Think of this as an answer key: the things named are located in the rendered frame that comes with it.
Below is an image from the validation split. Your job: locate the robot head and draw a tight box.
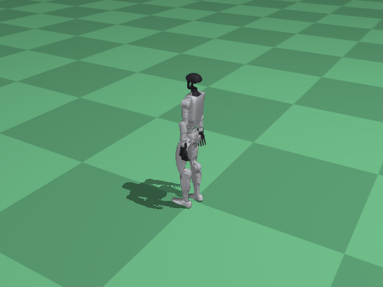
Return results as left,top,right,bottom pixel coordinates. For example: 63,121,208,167
186,73,202,97

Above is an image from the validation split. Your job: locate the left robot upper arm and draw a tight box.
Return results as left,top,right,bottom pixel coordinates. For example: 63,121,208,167
180,98,192,127

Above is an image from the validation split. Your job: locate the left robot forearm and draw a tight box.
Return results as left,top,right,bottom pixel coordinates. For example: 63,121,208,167
179,122,188,148

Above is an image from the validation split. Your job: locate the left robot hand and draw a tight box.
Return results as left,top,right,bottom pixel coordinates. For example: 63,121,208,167
179,143,190,161

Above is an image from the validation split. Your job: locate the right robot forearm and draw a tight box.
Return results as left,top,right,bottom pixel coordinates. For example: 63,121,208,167
197,114,203,132

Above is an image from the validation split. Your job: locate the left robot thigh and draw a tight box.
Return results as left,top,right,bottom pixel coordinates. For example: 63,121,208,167
175,138,192,177

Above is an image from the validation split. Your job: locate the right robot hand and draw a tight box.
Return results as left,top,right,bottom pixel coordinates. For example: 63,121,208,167
197,128,206,146

